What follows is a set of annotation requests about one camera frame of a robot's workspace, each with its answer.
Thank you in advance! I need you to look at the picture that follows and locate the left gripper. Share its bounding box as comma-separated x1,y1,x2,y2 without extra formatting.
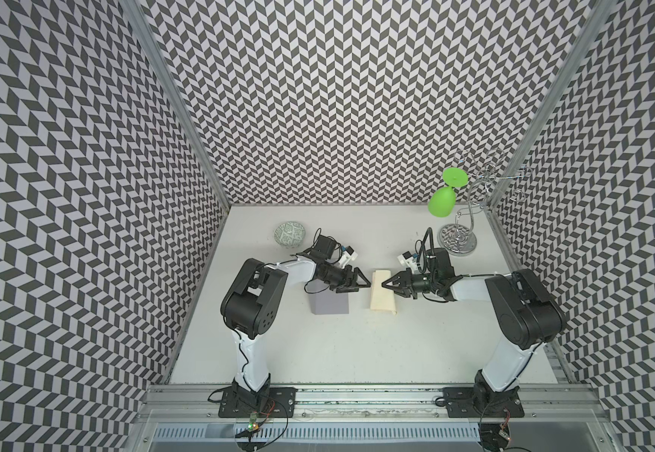
318,262,372,293

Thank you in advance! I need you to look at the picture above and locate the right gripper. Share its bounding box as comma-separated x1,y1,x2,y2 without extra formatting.
381,267,438,299

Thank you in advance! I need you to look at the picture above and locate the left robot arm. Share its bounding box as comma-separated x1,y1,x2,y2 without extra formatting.
220,252,371,396

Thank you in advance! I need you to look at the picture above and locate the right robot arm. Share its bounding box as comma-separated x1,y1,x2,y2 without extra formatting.
381,249,566,397

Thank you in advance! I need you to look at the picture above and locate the patterned ceramic bowl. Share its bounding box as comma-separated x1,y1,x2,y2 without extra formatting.
274,221,307,249

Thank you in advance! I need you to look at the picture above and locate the green plastic wine glass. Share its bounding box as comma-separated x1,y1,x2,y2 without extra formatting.
427,168,469,218

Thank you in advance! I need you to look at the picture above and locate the right circuit board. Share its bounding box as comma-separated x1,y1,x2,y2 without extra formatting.
479,424,511,452

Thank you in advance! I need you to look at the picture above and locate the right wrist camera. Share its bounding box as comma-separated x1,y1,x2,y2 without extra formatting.
398,252,420,272

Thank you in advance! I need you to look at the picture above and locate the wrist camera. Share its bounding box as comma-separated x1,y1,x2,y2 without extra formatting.
337,246,357,269
398,252,420,272

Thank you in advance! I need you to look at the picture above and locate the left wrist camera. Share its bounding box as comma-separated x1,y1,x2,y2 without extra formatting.
337,246,357,269

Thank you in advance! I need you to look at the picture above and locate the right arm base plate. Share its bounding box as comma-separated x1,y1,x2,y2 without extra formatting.
442,386,525,418

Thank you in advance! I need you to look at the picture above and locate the metal wire glass rack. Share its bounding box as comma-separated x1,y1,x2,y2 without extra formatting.
438,163,530,256

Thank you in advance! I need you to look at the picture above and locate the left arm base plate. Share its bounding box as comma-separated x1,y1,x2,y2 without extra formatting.
218,385,297,418

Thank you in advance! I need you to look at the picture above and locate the aluminium front rail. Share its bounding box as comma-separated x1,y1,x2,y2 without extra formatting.
135,383,609,424

